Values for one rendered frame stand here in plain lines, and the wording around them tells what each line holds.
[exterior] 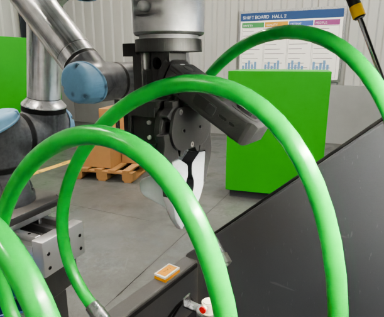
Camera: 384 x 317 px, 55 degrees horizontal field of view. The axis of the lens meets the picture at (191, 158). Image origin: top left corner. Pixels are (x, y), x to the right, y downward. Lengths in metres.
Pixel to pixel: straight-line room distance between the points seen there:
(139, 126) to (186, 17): 0.12
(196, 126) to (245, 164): 3.42
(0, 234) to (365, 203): 0.58
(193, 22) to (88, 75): 0.34
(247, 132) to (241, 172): 3.51
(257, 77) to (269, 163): 0.86
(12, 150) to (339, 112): 6.24
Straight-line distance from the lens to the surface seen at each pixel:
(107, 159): 4.56
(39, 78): 1.04
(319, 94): 3.66
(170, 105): 0.38
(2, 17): 8.18
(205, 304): 0.46
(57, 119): 1.06
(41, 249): 0.93
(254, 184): 3.87
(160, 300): 0.80
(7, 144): 0.99
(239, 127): 0.35
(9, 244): 0.20
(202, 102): 0.36
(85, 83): 0.68
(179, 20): 0.38
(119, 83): 0.73
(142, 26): 0.39
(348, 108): 6.85
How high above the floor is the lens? 1.39
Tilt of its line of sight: 15 degrees down
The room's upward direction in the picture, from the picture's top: straight up
